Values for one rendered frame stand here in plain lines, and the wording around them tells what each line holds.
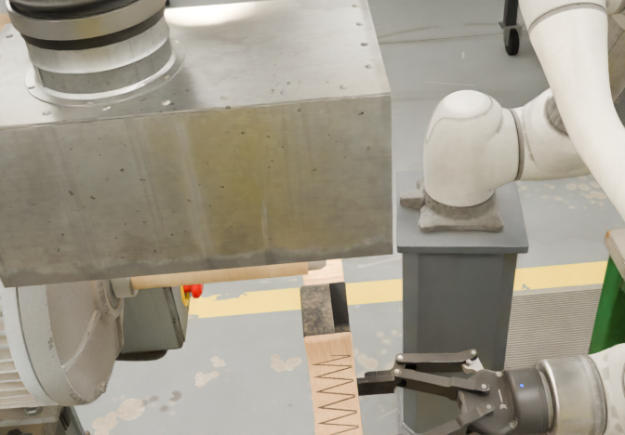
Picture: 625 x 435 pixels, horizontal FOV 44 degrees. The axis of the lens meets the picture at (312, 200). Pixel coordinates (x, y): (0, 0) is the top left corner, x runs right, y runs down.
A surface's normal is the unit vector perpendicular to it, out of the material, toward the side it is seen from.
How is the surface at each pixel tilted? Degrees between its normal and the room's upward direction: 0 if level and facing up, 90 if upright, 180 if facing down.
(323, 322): 15
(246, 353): 0
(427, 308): 90
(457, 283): 90
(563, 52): 55
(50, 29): 90
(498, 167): 92
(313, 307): 11
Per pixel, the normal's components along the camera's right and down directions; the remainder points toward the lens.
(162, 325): 0.05, 0.61
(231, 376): -0.07, -0.79
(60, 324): 0.89, 0.07
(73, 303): 0.99, -0.06
